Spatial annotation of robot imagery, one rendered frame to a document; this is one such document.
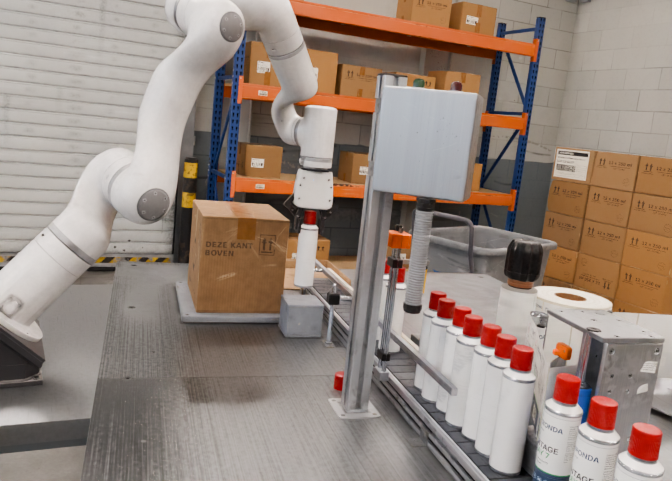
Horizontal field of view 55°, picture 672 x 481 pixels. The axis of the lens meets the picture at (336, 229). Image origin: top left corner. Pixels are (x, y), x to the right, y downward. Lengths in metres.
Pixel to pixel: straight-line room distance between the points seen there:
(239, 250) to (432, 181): 0.77
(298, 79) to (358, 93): 3.82
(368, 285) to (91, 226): 0.58
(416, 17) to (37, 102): 3.04
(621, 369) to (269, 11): 0.98
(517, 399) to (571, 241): 4.10
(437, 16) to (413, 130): 4.56
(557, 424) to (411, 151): 0.51
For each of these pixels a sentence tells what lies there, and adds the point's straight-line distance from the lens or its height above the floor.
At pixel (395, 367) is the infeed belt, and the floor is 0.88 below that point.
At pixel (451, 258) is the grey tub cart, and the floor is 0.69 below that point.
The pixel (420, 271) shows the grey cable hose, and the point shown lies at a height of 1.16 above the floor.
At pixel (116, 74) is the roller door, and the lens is 5.47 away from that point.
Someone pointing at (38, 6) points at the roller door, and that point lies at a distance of 5.48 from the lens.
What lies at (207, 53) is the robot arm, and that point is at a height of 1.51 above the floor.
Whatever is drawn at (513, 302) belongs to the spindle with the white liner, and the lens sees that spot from 1.56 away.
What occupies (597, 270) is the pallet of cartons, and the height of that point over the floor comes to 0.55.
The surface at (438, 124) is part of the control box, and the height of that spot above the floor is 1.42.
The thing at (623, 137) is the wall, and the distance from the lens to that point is 6.95.
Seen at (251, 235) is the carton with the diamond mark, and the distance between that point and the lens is 1.78.
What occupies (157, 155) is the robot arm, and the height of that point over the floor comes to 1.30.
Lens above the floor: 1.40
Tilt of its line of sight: 9 degrees down
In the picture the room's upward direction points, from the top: 6 degrees clockwise
